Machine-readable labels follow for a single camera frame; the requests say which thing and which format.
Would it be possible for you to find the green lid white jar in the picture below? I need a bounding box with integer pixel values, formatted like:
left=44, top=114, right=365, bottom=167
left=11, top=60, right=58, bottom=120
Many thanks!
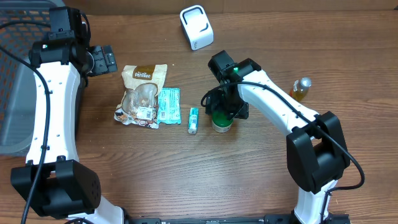
left=211, top=111, right=233, bottom=133

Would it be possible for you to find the teal snack packet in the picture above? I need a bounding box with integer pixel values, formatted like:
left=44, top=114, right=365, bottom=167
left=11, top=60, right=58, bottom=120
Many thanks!
left=188, top=108, right=199, bottom=134

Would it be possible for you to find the brown white snack packet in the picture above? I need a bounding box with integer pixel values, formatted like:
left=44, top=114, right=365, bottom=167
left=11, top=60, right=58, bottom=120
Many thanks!
left=114, top=64, right=168, bottom=129

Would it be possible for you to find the teal white wet wipes pack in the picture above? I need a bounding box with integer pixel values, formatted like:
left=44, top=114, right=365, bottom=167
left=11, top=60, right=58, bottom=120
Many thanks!
left=157, top=88, right=181, bottom=124

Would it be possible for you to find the yellow dish soap bottle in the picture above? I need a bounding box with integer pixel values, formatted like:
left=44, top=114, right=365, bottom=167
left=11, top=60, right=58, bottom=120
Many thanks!
left=289, top=77, right=312, bottom=102

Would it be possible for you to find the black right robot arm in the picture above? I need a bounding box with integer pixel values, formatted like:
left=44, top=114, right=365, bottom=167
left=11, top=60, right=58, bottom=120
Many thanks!
left=201, top=51, right=351, bottom=223

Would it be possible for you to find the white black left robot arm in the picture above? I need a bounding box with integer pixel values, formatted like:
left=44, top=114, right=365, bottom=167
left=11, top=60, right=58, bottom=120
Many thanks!
left=11, top=39, right=128, bottom=223

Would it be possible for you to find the white black barcode scanner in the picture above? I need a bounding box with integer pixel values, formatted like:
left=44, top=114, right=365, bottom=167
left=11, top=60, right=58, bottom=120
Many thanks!
left=180, top=5, right=214, bottom=51

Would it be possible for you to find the grey plastic mesh basket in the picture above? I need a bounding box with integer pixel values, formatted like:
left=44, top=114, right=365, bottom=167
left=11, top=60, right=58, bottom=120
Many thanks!
left=0, top=0, right=85, bottom=157

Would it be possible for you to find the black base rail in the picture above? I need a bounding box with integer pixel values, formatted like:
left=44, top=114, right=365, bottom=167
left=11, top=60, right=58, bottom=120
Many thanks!
left=124, top=213, right=352, bottom=224

